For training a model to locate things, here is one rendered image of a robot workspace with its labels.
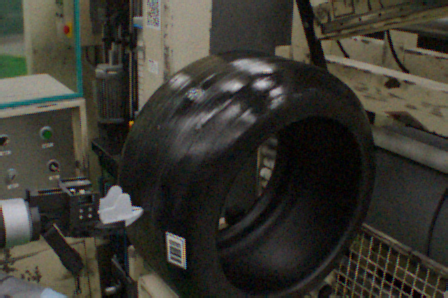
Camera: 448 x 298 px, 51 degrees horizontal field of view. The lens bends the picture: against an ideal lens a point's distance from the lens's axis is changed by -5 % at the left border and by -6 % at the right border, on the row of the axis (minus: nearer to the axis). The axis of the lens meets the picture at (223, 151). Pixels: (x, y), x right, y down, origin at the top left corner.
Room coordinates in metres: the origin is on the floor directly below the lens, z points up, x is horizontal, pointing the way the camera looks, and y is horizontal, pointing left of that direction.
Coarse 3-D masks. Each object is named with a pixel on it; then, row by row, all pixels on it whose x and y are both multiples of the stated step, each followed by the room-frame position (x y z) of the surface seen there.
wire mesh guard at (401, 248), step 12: (360, 228) 1.12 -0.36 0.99; (372, 228) 1.10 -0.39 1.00; (384, 240) 1.05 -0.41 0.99; (396, 240) 1.04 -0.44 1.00; (372, 252) 1.09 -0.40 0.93; (408, 252) 0.99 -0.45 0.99; (396, 264) 1.02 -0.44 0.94; (432, 264) 0.94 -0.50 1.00; (384, 276) 1.04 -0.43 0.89; (396, 276) 1.02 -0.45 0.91; (444, 276) 0.91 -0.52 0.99; (336, 288) 1.17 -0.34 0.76; (396, 288) 1.01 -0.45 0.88
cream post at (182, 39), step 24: (144, 0) 1.22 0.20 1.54; (168, 0) 1.14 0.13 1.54; (192, 0) 1.17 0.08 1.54; (144, 24) 1.22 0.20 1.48; (168, 24) 1.14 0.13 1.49; (192, 24) 1.17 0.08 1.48; (144, 48) 1.22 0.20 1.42; (168, 48) 1.14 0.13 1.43; (192, 48) 1.17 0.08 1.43; (144, 72) 1.22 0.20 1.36; (168, 72) 1.14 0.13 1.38; (144, 96) 1.22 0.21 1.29
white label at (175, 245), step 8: (168, 240) 0.74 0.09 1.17; (176, 240) 0.73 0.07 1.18; (168, 248) 0.74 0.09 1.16; (176, 248) 0.73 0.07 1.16; (184, 248) 0.72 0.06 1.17; (168, 256) 0.74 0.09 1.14; (176, 256) 0.73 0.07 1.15; (184, 256) 0.72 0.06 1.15; (176, 264) 0.73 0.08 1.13; (184, 264) 0.72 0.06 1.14
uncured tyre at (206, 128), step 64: (192, 64) 0.99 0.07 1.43; (256, 64) 0.92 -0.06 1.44; (192, 128) 0.80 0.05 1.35; (256, 128) 0.80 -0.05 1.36; (320, 128) 1.18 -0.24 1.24; (128, 192) 0.85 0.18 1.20; (192, 192) 0.75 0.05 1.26; (320, 192) 1.15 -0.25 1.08; (192, 256) 0.73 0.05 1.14; (256, 256) 1.09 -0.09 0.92; (320, 256) 1.02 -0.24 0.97
